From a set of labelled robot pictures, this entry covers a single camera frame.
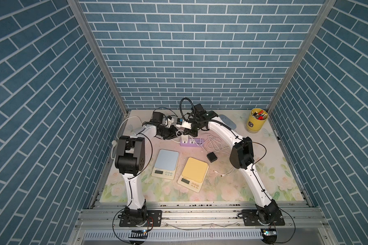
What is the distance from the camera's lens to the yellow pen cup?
39.7 inches

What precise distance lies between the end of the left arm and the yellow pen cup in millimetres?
495

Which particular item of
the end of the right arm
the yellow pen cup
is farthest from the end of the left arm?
the yellow pen cup

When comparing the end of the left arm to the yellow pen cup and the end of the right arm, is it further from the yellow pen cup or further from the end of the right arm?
the yellow pen cup

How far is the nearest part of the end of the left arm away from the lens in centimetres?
84
